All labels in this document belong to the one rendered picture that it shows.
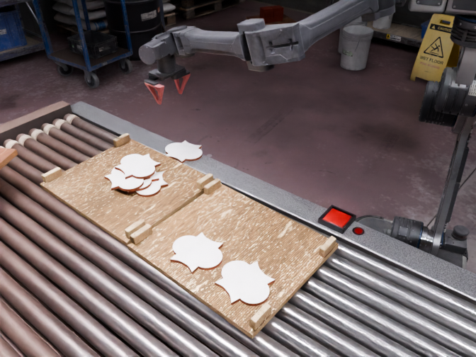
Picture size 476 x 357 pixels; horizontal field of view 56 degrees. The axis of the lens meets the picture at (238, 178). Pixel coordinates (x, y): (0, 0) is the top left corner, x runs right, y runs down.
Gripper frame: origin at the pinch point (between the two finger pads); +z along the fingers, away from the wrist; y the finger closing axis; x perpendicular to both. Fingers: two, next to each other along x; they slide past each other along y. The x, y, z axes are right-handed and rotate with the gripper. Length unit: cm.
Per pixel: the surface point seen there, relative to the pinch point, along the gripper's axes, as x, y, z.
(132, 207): -15.7, -32.8, 17.1
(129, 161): -1.9, -21.3, 13.4
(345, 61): 78, 316, 104
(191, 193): -24.6, -18.0, 16.9
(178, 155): -5.8, -4.2, 18.3
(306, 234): -60, -13, 16
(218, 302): -56, -44, 17
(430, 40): 6, 332, 72
